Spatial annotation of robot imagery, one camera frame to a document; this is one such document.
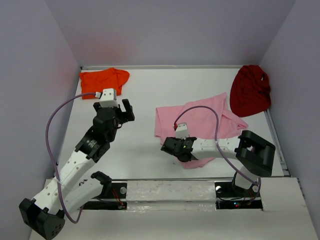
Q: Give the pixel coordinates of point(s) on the pink t shirt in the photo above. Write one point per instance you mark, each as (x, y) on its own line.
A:
(201, 122)

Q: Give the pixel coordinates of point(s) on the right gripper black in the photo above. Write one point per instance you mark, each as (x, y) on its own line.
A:
(180, 139)

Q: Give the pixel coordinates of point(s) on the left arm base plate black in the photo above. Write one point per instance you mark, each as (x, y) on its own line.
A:
(113, 199)

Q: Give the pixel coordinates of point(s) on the back table rail white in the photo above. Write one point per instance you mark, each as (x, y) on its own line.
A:
(158, 67)

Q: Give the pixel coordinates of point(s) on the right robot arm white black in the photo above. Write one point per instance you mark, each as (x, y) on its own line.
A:
(249, 155)

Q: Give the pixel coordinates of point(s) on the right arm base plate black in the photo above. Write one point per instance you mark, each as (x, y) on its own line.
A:
(232, 197)

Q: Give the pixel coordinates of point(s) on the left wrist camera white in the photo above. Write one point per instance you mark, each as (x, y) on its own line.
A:
(107, 98)

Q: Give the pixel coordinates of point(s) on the orange t shirt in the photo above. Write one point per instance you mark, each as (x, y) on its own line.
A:
(97, 81)

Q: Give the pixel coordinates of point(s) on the dark red t shirt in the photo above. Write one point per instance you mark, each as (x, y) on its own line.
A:
(250, 91)

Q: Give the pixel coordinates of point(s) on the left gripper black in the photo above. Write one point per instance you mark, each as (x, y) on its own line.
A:
(125, 116)

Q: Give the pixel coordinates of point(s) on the front table rail metal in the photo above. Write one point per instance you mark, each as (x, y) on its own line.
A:
(224, 179)

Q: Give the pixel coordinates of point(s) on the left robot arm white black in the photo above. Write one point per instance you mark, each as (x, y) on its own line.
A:
(45, 213)

